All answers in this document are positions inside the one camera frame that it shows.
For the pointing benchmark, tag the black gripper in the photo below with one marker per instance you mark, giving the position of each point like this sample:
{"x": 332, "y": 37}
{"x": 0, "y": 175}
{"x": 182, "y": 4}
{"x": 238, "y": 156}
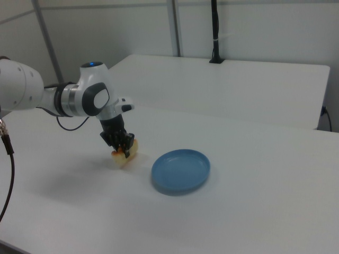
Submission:
{"x": 114, "y": 131}

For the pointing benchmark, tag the orange glazed bread loaf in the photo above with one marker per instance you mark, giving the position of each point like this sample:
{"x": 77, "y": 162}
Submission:
{"x": 122, "y": 159}

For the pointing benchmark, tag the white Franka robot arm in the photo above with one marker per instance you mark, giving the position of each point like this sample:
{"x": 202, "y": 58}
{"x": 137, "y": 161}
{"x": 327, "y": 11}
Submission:
{"x": 26, "y": 87}

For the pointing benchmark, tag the blue round plate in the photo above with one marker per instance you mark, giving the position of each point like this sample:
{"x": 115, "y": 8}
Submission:
{"x": 180, "y": 172}

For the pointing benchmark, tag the black pole with base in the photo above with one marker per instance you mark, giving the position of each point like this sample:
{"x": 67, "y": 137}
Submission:
{"x": 215, "y": 26}

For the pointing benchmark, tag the grey metal partition post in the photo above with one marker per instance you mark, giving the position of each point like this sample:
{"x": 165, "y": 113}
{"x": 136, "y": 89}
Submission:
{"x": 49, "y": 42}

